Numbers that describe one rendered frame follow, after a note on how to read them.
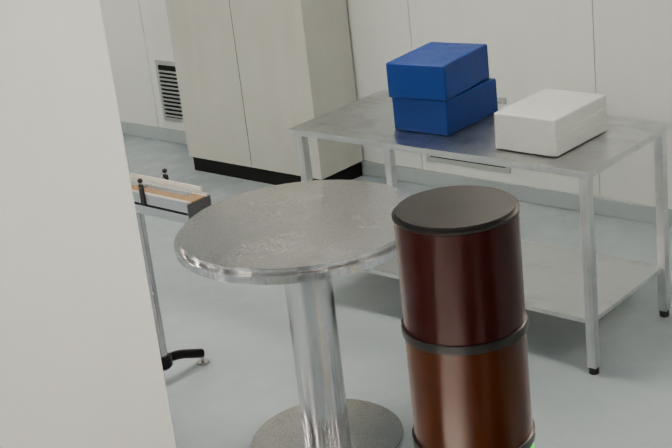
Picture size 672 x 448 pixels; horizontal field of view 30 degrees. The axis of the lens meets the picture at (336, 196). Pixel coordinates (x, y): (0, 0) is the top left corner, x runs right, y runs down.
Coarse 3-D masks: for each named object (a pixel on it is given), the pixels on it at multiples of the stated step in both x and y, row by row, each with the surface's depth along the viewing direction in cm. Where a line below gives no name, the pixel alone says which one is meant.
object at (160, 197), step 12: (132, 180) 516; (144, 180) 525; (156, 180) 515; (168, 180) 510; (144, 192) 508; (156, 192) 510; (168, 192) 508; (180, 192) 497; (192, 192) 504; (204, 192) 502; (144, 204) 509; (156, 204) 505; (168, 204) 500; (180, 204) 495; (192, 204) 494; (204, 204) 499; (156, 216) 508; (168, 216) 503; (180, 216) 497; (192, 216) 495
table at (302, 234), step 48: (288, 192) 492; (336, 192) 486; (384, 192) 480; (192, 240) 453; (240, 240) 448; (288, 240) 443; (336, 240) 438; (384, 240) 433; (288, 288) 464; (336, 336) 473; (336, 384) 476; (288, 432) 496; (336, 432) 481; (384, 432) 488
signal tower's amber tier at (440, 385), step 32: (416, 352) 49; (512, 352) 49; (416, 384) 50; (448, 384) 49; (480, 384) 48; (512, 384) 49; (416, 416) 51; (448, 416) 49; (480, 416) 49; (512, 416) 49
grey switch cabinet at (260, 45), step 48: (192, 0) 789; (240, 0) 761; (288, 0) 734; (336, 0) 751; (192, 48) 804; (240, 48) 774; (288, 48) 747; (336, 48) 757; (192, 96) 819; (240, 96) 789; (288, 96) 760; (336, 96) 764; (192, 144) 835; (240, 144) 803; (288, 144) 774; (336, 144) 770
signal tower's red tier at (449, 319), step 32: (512, 224) 47; (416, 256) 47; (448, 256) 47; (480, 256) 47; (512, 256) 48; (416, 288) 48; (448, 288) 47; (480, 288) 47; (512, 288) 48; (416, 320) 49; (448, 320) 48; (480, 320) 48; (512, 320) 48
